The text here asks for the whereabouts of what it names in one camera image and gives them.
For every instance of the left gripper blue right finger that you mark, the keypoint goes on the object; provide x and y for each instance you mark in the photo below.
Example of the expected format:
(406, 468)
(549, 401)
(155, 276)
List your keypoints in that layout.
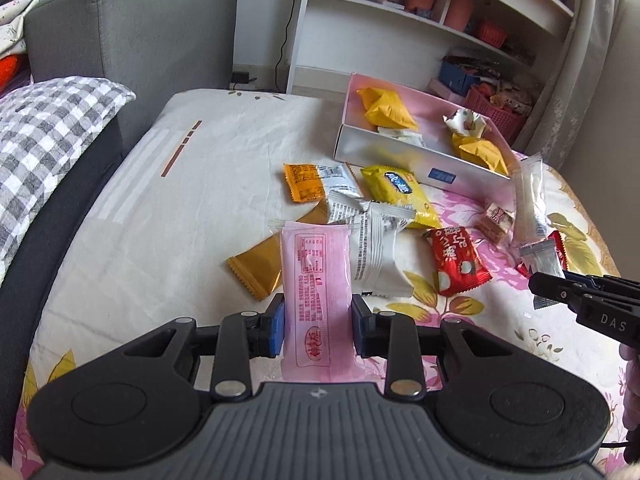
(394, 337)

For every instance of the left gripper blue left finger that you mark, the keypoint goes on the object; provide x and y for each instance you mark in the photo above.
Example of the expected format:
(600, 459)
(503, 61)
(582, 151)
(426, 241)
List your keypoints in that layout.
(240, 338)

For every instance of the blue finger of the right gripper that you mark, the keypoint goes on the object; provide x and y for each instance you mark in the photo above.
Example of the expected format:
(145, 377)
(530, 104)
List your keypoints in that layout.
(549, 290)
(606, 283)

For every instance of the pink snack packet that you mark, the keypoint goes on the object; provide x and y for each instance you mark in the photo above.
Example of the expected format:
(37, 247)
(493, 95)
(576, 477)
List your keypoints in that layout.
(317, 289)

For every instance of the pale yellow snack packet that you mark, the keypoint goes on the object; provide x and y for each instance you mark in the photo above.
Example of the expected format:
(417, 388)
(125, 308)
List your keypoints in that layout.
(404, 135)

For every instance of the white text snack bag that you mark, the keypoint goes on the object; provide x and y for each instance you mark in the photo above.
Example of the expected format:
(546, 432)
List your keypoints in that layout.
(373, 233)

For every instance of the gold wrapped bar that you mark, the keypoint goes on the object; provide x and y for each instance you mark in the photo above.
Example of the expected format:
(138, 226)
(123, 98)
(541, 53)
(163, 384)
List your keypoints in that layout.
(259, 268)

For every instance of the clear long snack bag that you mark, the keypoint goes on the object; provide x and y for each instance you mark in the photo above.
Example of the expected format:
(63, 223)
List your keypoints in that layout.
(530, 222)

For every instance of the small brown cookie packet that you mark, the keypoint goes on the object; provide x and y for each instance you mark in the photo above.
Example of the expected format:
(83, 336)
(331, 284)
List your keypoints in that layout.
(495, 224)

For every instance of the yellow blue logo snack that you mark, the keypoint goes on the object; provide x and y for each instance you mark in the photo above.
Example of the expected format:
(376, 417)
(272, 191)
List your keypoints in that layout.
(400, 188)

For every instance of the orange yellow snack packet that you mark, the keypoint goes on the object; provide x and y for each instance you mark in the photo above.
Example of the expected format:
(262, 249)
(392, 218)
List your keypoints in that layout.
(480, 152)

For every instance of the silver white small packet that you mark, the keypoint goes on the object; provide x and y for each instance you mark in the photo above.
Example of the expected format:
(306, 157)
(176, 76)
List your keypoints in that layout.
(338, 178)

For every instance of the orange small snack packet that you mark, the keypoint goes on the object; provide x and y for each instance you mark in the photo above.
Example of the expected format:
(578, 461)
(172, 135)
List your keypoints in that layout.
(304, 183)

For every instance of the white crumpled snack wrapper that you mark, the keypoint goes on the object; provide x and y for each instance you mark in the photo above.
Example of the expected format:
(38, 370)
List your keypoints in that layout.
(466, 123)

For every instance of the pink floor basket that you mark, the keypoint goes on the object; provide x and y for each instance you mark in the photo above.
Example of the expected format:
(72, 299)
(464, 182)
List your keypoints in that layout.
(508, 123)

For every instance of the pink cardboard box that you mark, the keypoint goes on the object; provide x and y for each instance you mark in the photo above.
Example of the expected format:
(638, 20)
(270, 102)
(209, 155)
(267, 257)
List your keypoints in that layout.
(435, 163)

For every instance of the yellow pillow snack bag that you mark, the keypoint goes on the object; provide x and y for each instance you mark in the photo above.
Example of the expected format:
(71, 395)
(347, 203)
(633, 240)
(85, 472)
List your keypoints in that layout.
(384, 108)

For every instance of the blue storage bin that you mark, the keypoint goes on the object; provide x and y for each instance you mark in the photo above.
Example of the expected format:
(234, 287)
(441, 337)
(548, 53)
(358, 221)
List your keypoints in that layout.
(458, 78)

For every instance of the black power adapter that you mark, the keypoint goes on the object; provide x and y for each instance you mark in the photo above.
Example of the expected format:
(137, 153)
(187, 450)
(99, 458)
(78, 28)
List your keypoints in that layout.
(242, 77)

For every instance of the red small basket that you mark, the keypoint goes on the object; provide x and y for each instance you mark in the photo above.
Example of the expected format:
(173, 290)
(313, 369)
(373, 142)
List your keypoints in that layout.
(490, 33)

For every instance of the white bookshelf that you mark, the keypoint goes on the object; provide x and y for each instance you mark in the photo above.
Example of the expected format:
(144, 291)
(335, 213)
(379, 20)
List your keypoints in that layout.
(379, 38)

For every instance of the checked grey pillow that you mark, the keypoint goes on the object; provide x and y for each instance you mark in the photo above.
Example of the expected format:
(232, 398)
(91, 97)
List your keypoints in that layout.
(45, 128)

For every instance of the beige curtain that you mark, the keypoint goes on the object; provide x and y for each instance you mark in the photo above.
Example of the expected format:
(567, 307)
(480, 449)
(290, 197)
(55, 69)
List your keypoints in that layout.
(552, 128)

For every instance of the salmon cup right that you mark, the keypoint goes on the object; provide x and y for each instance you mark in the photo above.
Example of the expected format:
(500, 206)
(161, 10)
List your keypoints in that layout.
(459, 14)

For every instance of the grey sofa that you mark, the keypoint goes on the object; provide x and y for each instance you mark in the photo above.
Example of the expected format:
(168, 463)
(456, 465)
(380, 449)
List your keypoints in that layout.
(156, 48)

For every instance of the red folded blanket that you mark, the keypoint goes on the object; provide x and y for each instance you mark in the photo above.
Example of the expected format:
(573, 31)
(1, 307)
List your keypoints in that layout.
(10, 66)

